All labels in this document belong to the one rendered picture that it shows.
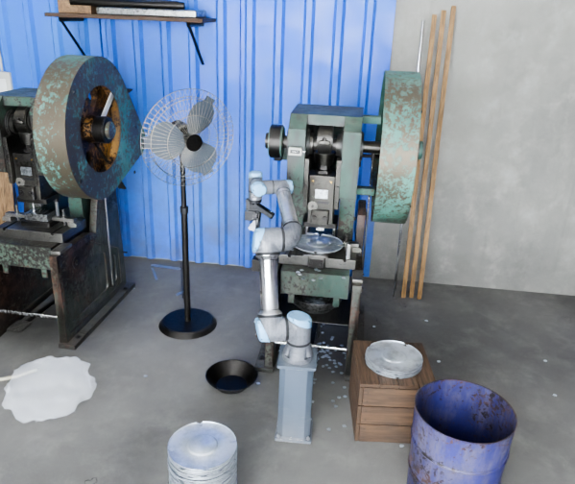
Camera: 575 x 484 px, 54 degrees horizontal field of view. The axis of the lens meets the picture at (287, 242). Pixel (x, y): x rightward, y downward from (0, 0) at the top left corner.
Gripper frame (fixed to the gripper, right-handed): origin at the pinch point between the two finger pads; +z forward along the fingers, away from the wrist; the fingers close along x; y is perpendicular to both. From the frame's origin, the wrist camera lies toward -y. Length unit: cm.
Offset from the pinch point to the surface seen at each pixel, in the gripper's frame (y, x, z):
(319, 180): -31.3, -14.7, -29.1
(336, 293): -46, 1, 32
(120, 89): 97, -53, -66
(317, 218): -31.7, -11.6, -7.5
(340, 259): -46.6, -7.9, 15.1
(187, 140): 45, -20, -45
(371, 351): -67, 36, 46
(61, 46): 176, -134, -84
